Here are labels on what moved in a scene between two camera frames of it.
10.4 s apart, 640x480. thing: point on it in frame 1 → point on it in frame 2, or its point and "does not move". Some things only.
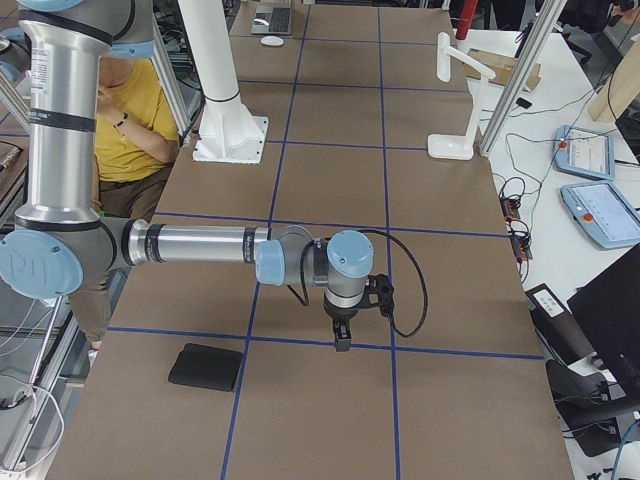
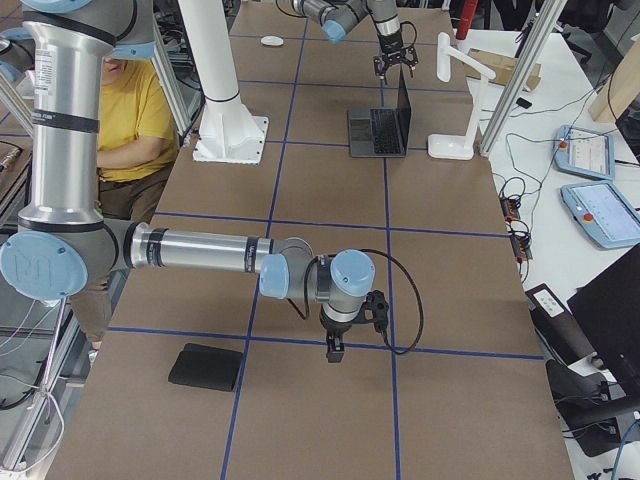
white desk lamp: x=458 y=146 does not move
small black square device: x=523 y=103 does not move
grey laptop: x=274 y=20 → x=381 y=132
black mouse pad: x=207 y=366 does not move
